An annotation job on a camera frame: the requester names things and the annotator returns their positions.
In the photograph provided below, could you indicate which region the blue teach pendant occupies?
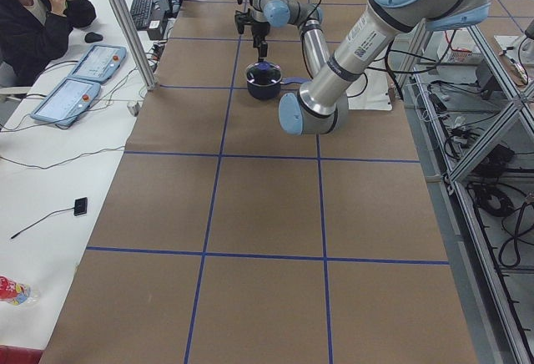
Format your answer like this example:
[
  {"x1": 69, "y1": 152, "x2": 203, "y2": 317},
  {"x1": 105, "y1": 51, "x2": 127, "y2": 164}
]
[
  {"x1": 69, "y1": 44, "x2": 127, "y2": 84},
  {"x1": 30, "y1": 77, "x2": 101, "y2": 127}
]

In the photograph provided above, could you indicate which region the black computer mouse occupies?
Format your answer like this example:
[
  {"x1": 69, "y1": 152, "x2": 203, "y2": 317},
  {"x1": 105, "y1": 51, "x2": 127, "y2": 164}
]
[{"x1": 84, "y1": 32, "x2": 103, "y2": 43}]

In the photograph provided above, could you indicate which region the person in black jacket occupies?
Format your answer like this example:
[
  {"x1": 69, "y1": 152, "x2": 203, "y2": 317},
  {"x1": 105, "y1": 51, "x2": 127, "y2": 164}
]
[{"x1": 1, "y1": 0, "x2": 97, "y2": 87}]

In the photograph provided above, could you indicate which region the dark blue saucepan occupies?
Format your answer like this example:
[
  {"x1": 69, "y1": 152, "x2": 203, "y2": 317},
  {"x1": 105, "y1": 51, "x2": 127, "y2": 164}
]
[{"x1": 245, "y1": 61, "x2": 308, "y2": 100}]

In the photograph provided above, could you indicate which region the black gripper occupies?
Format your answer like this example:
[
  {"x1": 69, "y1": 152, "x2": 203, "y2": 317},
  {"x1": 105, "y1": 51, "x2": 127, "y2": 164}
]
[{"x1": 249, "y1": 8, "x2": 270, "y2": 62}]

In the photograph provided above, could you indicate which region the red label plastic bottle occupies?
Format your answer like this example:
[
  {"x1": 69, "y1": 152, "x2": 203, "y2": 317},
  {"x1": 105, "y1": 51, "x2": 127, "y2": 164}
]
[{"x1": 1, "y1": 276, "x2": 41, "y2": 306}]

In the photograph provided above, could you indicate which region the small black square device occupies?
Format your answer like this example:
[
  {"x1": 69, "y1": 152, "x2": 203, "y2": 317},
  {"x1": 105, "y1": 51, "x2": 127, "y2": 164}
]
[{"x1": 73, "y1": 197, "x2": 88, "y2": 216}]

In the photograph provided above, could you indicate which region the upper blue teach pendant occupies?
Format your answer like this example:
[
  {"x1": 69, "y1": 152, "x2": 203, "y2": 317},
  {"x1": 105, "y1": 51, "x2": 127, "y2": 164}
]
[{"x1": 69, "y1": 44, "x2": 127, "y2": 84}]

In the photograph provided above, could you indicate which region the aluminium side frame rack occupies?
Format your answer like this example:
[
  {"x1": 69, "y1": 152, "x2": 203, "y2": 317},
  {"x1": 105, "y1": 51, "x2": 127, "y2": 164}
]
[{"x1": 394, "y1": 0, "x2": 533, "y2": 363}]

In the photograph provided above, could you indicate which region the lower blue teach pendant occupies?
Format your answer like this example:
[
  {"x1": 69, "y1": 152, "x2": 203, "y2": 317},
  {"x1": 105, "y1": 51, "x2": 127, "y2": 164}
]
[{"x1": 30, "y1": 77, "x2": 101, "y2": 127}]

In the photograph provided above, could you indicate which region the glass pot lid blue knob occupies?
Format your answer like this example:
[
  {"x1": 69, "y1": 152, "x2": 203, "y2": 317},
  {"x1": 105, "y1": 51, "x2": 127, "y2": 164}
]
[{"x1": 245, "y1": 61, "x2": 282, "y2": 86}]

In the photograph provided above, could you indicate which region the aluminium frame post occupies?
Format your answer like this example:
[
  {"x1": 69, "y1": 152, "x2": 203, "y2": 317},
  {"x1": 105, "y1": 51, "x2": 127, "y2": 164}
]
[{"x1": 108, "y1": 0, "x2": 156, "y2": 91}]

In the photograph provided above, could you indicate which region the black keyboard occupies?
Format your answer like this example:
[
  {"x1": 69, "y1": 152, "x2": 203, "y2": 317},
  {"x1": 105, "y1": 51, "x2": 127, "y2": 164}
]
[{"x1": 130, "y1": 0, "x2": 154, "y2": 30}]

